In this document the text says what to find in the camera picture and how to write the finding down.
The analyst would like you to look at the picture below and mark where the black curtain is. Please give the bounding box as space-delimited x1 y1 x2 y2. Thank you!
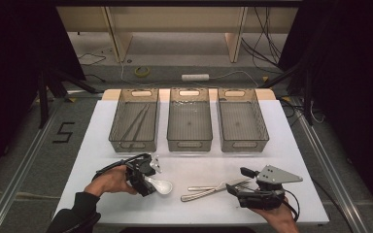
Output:
0 0 86 192
278 0 373 215

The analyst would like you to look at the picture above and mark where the black cable bundle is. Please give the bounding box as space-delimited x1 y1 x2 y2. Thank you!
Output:
240 6 284 75

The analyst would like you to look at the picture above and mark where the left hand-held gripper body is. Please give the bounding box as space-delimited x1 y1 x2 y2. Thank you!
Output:
124 153 163 183

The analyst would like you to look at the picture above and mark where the smoky clear plastic bin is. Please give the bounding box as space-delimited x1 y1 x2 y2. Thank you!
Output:
108 87 160 153
166 86 214 152
217 87 270 153

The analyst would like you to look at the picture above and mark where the person's right hand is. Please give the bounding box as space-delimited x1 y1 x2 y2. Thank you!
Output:
251 200 301 233

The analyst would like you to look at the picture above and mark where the beige wooden furniture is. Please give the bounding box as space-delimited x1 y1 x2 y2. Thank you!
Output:
56 6 299 64

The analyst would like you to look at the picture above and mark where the white power cable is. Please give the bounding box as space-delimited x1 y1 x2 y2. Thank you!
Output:
119 59 261 89

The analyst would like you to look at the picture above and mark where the person's left hand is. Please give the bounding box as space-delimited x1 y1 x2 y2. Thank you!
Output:
84 164 139 197

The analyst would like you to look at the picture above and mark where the white power strip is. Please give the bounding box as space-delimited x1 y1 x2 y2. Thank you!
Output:
181 73 211 83

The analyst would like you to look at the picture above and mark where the thin black floor cable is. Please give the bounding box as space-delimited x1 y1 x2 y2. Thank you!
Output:
77 52 108 83

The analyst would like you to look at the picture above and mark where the white ceramic spoon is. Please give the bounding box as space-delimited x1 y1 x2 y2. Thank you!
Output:
143 175 174 196

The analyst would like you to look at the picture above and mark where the right hand-held gripper black cable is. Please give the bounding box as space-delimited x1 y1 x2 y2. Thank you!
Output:
283 188 302 222

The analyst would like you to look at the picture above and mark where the metal chopstick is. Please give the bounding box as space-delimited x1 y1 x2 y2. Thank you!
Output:
120 103 150 142
130 104 152 144

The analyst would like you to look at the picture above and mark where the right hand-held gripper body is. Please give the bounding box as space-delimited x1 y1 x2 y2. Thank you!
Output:
238 164 304 210

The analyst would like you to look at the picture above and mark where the yellow tape roll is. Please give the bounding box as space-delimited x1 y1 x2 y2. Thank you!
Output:
133 65 151 79

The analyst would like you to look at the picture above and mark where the metal floor rail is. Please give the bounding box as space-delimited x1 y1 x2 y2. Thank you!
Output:
0 105 61 233
290 96 370 233

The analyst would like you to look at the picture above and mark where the hand-held gripper black cable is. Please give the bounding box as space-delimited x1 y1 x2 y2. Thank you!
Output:
91 153 152 182
283 188 302 222

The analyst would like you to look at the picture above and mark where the left hand-held gripper black cable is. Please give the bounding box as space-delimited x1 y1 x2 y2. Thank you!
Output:
91 153 152 182

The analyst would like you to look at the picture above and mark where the metal fork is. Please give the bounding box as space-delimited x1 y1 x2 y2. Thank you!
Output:
187 178 252 192
180 181 251 203

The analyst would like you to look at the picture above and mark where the black metal stand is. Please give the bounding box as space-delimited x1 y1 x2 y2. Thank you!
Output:
37 66 99 129
261 59 315 126

